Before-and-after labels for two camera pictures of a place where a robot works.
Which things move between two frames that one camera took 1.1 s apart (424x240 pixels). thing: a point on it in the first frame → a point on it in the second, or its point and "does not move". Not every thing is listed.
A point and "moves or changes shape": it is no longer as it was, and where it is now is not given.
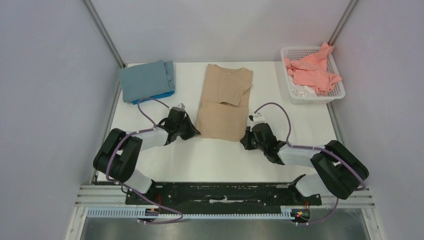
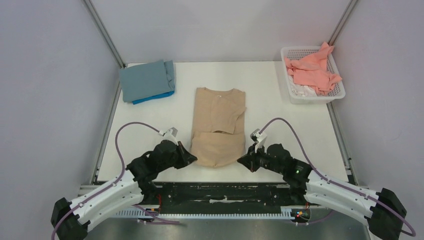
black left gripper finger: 191,131 → 183,156
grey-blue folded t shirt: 142,81 does not move
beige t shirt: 223,111 moves or changes shape
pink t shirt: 310,70 does not move
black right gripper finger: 247,140 → 249,161
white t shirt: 306,91 does not move
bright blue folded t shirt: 168,94 does not move
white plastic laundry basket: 312,75 does not move
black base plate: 221,197 does not move
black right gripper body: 255,138 → 254,158
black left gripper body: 181,128 → 165,165
